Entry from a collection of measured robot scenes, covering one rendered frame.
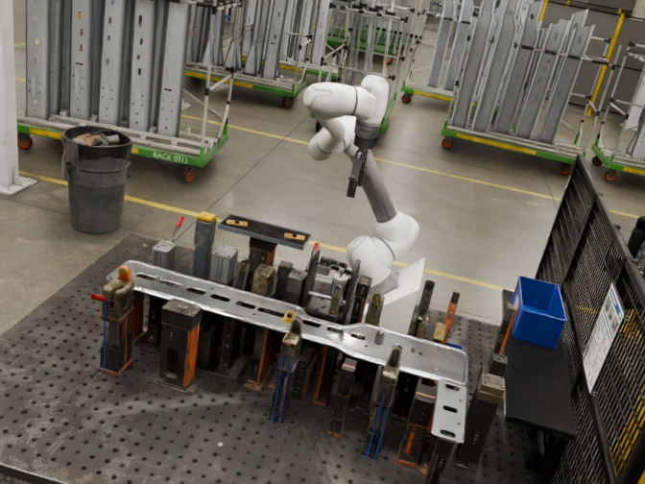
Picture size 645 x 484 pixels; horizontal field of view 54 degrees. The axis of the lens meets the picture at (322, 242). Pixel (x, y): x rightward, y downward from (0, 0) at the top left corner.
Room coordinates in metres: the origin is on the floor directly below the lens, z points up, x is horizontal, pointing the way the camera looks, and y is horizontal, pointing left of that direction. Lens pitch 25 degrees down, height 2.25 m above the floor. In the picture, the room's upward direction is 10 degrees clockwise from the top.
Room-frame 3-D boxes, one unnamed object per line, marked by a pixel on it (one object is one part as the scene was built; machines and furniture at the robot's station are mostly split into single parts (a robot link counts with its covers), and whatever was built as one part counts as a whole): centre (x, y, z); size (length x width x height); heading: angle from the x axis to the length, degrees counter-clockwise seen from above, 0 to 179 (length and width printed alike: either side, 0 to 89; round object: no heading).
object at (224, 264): (2.24, 0.37, 0.90); 0.13 x 0.10 x 0.41; 170
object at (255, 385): (2.03, 0.15, 0.84); 0.17 x 0.06 x 0.29; 170
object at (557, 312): (2.25, -0.88, 1.10); 0.30 x 0.17 x 0.13; 171
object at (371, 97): (2.24, -0.07, 1.80); 0.13 x 0.11 x 0.16; 110
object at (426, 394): (1.74, -0.43, 0.84); 0.11 x 0.10 x 0.28; 170
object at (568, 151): (8.92, -2.33, 0.88); 1.91 x 1.00 x 1.76; 80
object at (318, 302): (2.20, -0.06, 0.94); 0.18 x 0.13 x 0.49; 80
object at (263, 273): (2.20, 0.20, 0.89); 0.13 x 0.11 x 0.38; 170
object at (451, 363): (2.02, 0.09, 1.00); 1.38 x 0.22 x 0.02; 80
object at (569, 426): (2.06, -0.85, 1.02); 0.90 x 0.22 x 0.03; 170
